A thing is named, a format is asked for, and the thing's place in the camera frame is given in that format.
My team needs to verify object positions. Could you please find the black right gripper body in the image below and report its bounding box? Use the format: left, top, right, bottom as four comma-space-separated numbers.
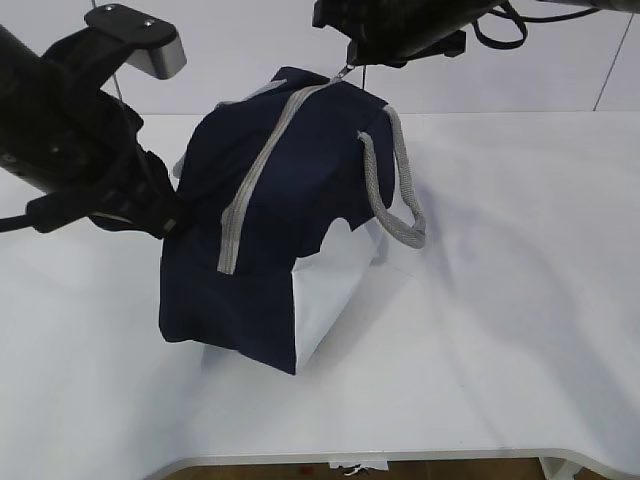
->
312, 0, 499, 68

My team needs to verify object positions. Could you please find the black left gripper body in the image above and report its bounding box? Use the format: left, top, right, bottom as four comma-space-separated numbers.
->
26, 39, 150, 233

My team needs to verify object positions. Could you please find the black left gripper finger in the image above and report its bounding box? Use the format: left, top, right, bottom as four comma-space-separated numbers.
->
134, 147, 193, 239

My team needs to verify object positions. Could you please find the navy blue lunch bag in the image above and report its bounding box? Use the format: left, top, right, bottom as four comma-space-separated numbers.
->
159, 67, 427, 375

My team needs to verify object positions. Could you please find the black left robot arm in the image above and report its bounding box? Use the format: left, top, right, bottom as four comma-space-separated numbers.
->
1, 27, 189, 239

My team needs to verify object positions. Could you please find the white paper under table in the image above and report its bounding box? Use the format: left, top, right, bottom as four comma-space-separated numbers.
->
329, 459, 390, 477

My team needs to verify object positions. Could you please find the white table leg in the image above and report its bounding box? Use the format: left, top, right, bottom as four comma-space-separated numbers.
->
538, 457, 583, 480

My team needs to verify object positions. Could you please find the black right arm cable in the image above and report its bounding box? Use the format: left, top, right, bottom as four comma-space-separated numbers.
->
472, 0, 529, 51

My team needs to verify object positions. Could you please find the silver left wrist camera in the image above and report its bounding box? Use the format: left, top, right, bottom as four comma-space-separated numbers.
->
84, 3, 187, 80

